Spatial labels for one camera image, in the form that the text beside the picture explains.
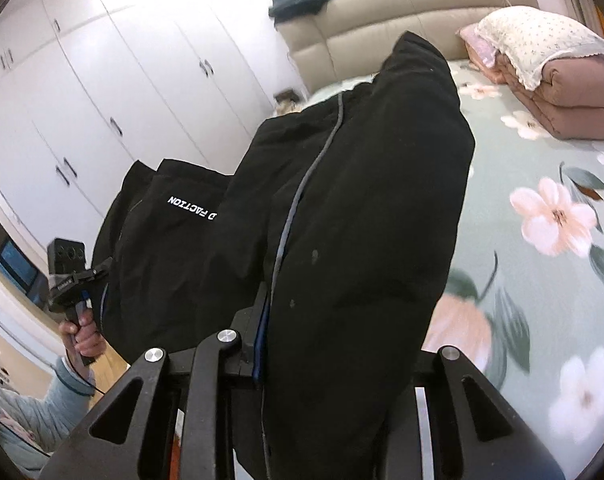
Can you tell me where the black hooded jacket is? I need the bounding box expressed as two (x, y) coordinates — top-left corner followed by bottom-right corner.
(92, 32), (474, 479)

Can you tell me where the light blue sleeved left forearm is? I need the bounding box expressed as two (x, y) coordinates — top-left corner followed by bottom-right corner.
(0, 356), (96, 479)

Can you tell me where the person's left hand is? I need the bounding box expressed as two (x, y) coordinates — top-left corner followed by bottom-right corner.
(59, 309), (106, 379)

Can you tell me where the white wardrobe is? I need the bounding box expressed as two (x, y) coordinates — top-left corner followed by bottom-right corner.
(0, 0), (299, 266)

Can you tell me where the floral light green bed sheet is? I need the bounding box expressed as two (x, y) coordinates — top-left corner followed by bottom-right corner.
(301, 56), (604, 480)

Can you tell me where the beige padded headboard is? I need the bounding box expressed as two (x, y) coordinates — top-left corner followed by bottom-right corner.
(276, 0), (538, 93)

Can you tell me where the dark green folded cloth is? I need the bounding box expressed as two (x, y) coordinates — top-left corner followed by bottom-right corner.
(268, 0), (330, 24)

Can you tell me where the pink pillow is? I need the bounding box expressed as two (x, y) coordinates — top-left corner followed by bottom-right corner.
(456, 24), (504, 84)

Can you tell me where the folded pink quilt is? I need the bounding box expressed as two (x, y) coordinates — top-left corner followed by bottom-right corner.
(496, 54), (604, 141)

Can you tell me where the white lace pillow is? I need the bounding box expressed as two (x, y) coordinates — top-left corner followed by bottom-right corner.
(476, 6), (604, 90)

